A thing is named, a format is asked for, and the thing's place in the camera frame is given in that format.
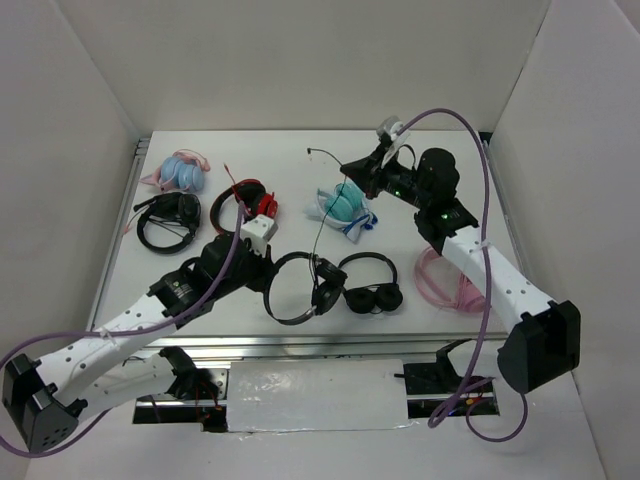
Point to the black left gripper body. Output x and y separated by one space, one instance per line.
254 269

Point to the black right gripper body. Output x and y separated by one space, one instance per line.
399 181

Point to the black taped headphones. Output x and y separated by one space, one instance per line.
305 284

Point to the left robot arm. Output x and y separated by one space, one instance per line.
54 382

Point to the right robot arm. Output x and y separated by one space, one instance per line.
543 335

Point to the teal and white headphones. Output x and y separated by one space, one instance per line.
345 209

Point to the red and black headphones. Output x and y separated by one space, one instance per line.
252 194

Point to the small black headphones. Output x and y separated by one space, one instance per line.
379 297

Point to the blue and pink headphones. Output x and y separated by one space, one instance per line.
183 171

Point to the black gaming headset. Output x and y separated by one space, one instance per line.
177 212

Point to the white foil cover plate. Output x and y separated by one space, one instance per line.
316 395

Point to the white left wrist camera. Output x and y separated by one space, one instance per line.
259 232

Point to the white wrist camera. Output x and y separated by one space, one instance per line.
259 232
392 136

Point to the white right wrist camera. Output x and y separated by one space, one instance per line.
392 136

